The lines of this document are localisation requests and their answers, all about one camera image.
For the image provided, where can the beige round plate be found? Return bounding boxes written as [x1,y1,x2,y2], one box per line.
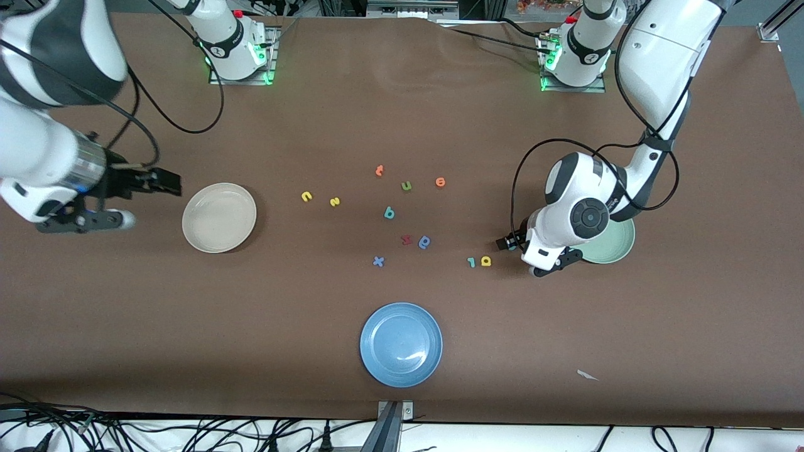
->
[182,183,258,254]

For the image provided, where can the green round plate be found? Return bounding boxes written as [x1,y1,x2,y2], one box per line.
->
[579,213,636,264]

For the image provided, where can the blue round plate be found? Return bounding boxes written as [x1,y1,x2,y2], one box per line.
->
[360,303,443,388]

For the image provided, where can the orange patterned object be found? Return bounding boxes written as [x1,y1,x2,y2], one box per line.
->
[515,0,579,14]

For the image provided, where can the grey metal box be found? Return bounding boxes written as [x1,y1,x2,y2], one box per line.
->
[366,0,460,19]

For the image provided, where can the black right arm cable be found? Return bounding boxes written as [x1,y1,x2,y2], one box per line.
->
[0,38,225,170]

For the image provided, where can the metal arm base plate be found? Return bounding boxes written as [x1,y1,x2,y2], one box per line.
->
[209,25,278,86]
[539,35,607,94]

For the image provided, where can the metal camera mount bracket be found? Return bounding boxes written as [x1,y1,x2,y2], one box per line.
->
[377,401,414,422]

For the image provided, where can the black base cable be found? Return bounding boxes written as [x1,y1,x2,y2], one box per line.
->
[499,17,557,40]
[449,26,546,52]

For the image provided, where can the black camera pole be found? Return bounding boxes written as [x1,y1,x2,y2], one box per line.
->
[359,402,403,452]

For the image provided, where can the aluminium frame profile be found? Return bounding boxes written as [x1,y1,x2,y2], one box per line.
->
[757,0,804,43]

